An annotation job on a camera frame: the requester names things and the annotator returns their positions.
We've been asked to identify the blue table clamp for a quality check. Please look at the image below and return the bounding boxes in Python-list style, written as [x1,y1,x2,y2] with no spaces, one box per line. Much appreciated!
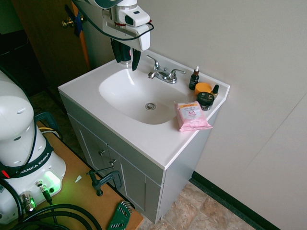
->
[35,112,62,142]

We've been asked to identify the small gold bottle black cap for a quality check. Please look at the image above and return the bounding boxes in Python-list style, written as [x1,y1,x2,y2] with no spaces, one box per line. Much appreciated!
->
[211,84,220,100]

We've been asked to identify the grey vanity cabinet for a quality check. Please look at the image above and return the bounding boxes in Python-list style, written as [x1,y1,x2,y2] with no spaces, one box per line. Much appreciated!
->
[59,93,218,225]

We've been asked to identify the brown wooden door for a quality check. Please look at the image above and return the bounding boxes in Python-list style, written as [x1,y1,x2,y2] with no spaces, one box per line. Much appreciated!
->
[12,0,91,88]

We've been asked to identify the orange round jar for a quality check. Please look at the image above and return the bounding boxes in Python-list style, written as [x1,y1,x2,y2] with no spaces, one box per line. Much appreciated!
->
[194,82,212,96]

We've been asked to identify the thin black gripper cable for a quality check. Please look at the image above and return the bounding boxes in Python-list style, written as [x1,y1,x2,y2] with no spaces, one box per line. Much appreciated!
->
[80,13,154,41]

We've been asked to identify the dark dropper bottle white cap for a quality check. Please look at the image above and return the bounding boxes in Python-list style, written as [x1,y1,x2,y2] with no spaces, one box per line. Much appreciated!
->
[189,66,200,91]

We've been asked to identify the blue tape on door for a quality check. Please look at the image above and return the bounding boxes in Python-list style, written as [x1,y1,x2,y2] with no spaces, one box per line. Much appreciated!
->
[64,4,84,38]

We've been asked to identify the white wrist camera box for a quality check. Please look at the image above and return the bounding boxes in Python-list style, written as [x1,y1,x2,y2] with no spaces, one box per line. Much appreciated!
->
[117,6,151,27]

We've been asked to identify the black round jar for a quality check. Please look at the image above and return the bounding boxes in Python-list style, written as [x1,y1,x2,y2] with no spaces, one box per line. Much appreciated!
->
[196,92,215,111]

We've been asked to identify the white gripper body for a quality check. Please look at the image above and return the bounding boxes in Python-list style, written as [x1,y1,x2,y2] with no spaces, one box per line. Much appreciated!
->
[102,9,152,51]

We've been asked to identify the green hex key set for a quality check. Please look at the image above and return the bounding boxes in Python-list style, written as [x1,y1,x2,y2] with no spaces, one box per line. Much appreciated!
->
[107,200,132,230]

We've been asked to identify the yellow cable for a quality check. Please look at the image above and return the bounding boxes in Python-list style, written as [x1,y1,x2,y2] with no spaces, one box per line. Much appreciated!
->
[39,126,59,137]

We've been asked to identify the chrome two-handle faucet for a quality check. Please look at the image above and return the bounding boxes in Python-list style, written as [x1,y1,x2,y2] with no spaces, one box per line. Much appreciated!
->
[146,55,187,84]

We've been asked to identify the black cable with metal plug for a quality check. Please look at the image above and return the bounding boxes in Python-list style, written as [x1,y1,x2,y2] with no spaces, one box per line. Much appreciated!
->
[35,181,58,223]

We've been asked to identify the pink wipes pack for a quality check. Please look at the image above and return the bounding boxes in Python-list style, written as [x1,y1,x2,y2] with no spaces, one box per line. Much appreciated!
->
[174,101,213,132]

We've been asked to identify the dark green C-clamp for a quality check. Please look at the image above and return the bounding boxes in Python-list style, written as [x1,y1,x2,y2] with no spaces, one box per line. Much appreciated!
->
[86,167,123,197]

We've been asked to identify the silver round connector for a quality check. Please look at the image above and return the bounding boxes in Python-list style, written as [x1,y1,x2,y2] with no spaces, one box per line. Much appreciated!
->
[19,191,36,214]

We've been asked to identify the black baseboard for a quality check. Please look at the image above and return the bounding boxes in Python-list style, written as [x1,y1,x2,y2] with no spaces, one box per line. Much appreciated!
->
[190,171,281,230]

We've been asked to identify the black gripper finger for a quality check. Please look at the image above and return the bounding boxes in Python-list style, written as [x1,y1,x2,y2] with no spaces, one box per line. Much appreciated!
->
[110,38,123,64]
[131,48,142,72]

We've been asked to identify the thick black cable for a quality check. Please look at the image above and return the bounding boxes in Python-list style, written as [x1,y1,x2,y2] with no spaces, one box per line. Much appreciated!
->
[9,203,103,230]

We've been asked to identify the brass door knob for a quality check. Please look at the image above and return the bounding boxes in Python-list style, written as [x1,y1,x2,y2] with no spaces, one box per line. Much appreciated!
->
[61,14,87,29]

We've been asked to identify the black sanitizer pump bottle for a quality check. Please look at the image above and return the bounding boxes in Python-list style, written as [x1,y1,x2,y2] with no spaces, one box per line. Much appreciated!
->
[119,45,133,69]

